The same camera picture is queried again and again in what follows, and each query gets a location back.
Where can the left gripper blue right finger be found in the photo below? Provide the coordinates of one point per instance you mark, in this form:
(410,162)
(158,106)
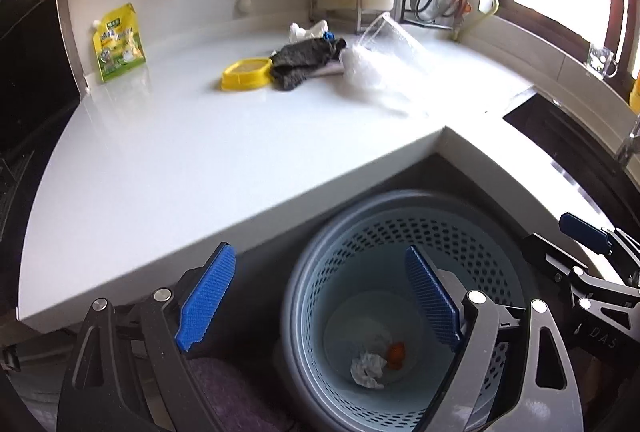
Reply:
(434,301)

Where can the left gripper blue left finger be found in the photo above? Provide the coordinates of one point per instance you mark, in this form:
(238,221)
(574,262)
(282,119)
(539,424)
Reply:
(204,295)

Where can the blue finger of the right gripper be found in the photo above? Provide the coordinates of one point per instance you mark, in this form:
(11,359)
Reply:
(594,239)

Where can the clear plastic bag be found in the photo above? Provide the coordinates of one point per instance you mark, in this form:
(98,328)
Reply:
(367,72)

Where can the dark grey rag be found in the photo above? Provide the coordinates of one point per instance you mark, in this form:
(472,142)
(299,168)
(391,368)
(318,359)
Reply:
(295,63)

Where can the white tissue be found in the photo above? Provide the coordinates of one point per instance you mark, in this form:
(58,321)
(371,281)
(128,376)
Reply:
(297,33)

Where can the blue perforated trash bin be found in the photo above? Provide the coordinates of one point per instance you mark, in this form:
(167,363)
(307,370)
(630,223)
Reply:
(349,294)

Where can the black kitchen sink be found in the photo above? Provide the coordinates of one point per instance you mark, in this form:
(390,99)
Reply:
(585,160)

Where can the orange scrap in bin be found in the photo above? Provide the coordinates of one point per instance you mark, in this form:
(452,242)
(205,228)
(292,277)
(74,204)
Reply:
(395,356)

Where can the metal sink faucet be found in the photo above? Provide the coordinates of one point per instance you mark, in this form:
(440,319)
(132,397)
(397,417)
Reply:
(630,146)

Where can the crumpled paper in bin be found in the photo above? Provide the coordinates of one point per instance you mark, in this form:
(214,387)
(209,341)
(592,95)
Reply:
(367,370)

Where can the yellow bottle on sill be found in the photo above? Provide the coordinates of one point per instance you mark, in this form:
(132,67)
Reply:
(634,97)

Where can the clear glass mug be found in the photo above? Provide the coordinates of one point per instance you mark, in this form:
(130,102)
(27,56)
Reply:
(601,61)

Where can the clear plastic cup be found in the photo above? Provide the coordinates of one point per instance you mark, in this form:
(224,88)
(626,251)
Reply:
(385,35)

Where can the yellow green refill pouch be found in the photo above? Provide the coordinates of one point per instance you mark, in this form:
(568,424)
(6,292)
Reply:
(117,42)

